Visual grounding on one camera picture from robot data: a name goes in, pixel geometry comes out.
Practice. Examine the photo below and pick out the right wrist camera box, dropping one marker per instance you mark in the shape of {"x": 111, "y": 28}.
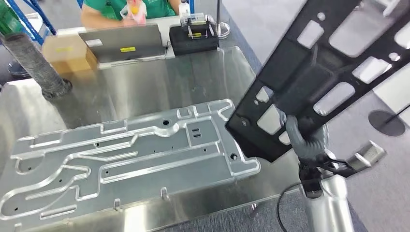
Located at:
{"x": 368, "y": 157}

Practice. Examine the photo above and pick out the cardboard box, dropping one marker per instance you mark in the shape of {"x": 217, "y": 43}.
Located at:
{"x": 64, "y": 57}

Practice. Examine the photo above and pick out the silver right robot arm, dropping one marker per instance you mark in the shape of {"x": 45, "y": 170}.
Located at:
{"x": 330, "y": 208}

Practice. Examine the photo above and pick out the person's right forearm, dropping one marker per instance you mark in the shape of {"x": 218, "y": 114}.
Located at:
{"x": 96, "y": 17}

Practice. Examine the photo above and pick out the black carry case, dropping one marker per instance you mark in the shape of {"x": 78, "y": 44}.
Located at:
{"x": 192, "y": 46}

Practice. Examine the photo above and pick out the blue metal shelf rack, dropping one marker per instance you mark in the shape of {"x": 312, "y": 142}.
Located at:
{"x": 45, "y": 19}

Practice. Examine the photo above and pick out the white plastic bottle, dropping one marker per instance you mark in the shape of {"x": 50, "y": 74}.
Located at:
{"x": 184, "y": 8}

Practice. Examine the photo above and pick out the person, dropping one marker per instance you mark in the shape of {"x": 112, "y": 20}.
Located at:
{"x": 153, "y": 8}

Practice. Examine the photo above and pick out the aluminium fixture plate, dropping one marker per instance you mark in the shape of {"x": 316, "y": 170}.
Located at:
{"x": 144, "y": 166}

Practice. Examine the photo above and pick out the drink cup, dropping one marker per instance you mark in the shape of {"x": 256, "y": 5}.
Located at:
{"x": 134, "y": 11}

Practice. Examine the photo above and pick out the black round stand base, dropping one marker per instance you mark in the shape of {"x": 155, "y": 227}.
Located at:
{"x": 384, "y": 123}

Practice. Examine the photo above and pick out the steel stanchion pole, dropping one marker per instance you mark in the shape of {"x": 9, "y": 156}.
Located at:
{"x": 19, "y": 69}
{"x": 218, "y": 12}

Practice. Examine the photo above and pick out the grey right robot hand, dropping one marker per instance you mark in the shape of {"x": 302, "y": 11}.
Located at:
{"x": 294, "y": 134}

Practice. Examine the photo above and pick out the person's left forearm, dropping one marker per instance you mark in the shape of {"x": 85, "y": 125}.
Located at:
{"x": 174, "y": 6}

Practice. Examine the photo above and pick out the white board panel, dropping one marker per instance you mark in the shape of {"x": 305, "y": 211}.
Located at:
{"x": 397, "y": 93}

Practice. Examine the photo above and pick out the black plastic frame part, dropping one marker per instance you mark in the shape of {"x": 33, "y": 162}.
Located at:
{"x": 301, "y": 93}

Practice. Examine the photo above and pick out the grey laptop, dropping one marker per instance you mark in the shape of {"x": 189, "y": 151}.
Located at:
{"x": 128, "y": 41}

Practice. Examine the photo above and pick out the steel workbench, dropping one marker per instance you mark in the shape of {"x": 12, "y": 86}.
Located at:
{"x": 144, "y": 86}

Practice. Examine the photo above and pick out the green plastic crate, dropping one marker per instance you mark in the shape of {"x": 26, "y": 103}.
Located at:
{"x": 9, "y": 19}

